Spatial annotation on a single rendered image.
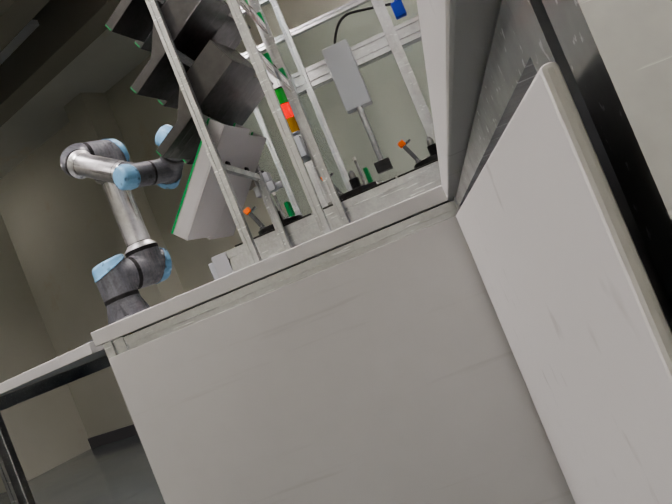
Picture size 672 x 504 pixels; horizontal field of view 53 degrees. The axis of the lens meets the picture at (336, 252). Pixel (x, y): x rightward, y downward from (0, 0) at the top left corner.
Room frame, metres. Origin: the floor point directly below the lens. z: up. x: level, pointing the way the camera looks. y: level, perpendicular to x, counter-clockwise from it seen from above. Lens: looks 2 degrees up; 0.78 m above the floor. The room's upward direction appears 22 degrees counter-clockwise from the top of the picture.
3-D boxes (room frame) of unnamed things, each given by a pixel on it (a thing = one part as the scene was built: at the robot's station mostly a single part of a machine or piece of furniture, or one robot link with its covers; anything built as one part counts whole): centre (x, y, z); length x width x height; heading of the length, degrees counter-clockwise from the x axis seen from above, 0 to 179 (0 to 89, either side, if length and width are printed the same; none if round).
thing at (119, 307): (2.23, 0.72, 0.94); 0.15 x 0.15 x 0.10
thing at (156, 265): (2.33, 0.63, 1.26); 0.15 x 0.12 x 0.55; 136
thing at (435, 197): (1.93, -0.32, 0.85); 1.50 x 1.41 x 0.03; 171
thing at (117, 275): (2.24, 0.72, 1.06); 0.13 x 0.12 x 0.14; 136
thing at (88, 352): (2.20, 0.67, 0.84); 0.90 x 0.70 x 0.03; 145
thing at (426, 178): (1.92, -0.35, 0.91); 1.24 x 0.33 x 0.10; 81
